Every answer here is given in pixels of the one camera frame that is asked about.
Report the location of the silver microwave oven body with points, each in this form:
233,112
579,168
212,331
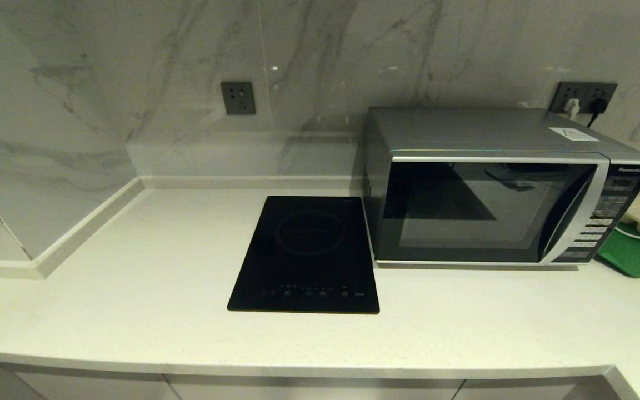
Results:
464,126

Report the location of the black induction cooktop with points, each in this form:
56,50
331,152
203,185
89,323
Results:
303,250

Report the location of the white counter cabinet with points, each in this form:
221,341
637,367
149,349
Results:
242,386

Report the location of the white power plug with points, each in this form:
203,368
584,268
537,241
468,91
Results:
571,106

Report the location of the black power plug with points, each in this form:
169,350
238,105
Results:
598,105

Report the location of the green plastic tray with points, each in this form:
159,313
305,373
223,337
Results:
634,255

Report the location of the grey single wall socket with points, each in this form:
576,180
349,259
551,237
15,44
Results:
238,98

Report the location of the grey double wall socket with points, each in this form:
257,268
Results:
584,90

